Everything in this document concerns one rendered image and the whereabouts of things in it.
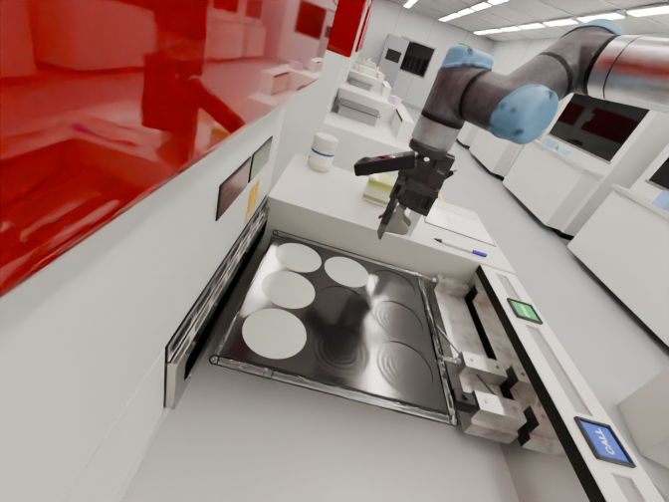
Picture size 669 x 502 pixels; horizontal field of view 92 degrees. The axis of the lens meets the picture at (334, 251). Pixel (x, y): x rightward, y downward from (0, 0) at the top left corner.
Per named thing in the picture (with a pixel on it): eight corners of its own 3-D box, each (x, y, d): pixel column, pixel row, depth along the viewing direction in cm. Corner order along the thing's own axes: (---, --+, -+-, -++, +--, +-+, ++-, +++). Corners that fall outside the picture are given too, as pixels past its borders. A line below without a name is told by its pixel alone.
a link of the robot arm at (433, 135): (418, 116, 54) (422, 112, 61) (406, 142, 56) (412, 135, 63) (461, 132, 53) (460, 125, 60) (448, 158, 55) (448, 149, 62)
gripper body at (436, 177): (424, 220, 62) (456, 160, 55) (382, 202, 63) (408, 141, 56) (427, 207, 68) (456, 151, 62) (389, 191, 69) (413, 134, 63)
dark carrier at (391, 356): (219, 356, 46) (219, 353, 45) (276, 235, 75) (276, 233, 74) (446, 414, 49) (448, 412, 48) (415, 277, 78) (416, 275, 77)
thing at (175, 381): (161, 407, 42) (162, 363, 37) (256, 239, 79) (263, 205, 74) (175, 411, 42) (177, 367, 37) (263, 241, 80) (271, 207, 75)
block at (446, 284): (433, 289, 78) (439, 280, 77) (431, 281, 81) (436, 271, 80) (464, 298, 79) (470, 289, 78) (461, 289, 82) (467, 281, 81)
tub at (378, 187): (360, 199, 88) (369, 176, 84) (362, 190, 94) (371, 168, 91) (386, 209, 88) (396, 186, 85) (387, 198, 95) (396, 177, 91)
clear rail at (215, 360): (206, 366, 44) (207, 359, 44) (210, 357, 46) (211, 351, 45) (457, 429, 48) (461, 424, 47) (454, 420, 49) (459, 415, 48)
